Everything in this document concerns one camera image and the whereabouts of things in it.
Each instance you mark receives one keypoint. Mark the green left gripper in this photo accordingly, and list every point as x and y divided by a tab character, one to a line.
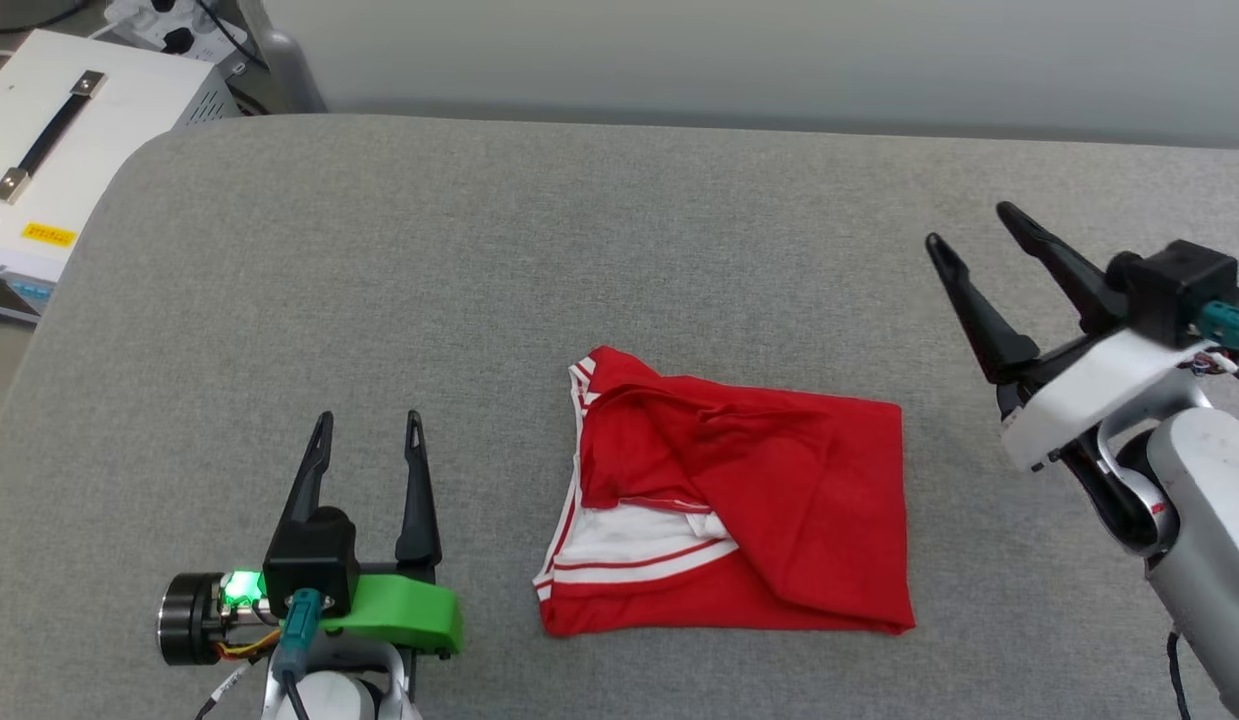
409	612

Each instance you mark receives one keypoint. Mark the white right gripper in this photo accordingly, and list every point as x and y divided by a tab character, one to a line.
1099	390

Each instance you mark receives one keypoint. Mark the red white garment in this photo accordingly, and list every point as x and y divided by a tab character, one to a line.
809	480

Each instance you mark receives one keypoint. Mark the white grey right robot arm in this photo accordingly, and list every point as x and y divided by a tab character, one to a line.
1209	500

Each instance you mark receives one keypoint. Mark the grey fabric sofa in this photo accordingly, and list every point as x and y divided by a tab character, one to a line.
579	250

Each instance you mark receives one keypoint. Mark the yellow warning label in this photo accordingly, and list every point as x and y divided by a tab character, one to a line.
49	235

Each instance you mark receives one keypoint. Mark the white appliance box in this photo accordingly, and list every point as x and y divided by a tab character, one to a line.
129	110

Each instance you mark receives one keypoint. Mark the black power plug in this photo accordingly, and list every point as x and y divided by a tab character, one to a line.
164	5
179	41

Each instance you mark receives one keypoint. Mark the white power strip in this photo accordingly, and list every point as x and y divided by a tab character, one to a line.
137	22

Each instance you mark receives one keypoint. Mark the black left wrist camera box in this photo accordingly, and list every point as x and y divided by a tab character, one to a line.
309	560

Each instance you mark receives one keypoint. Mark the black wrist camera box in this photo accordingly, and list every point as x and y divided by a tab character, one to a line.
1174	285
309	560

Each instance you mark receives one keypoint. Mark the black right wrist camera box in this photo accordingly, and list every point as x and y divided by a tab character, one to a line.
1174	285

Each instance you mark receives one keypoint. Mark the grey metal frame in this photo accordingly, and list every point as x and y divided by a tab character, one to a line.
289	70

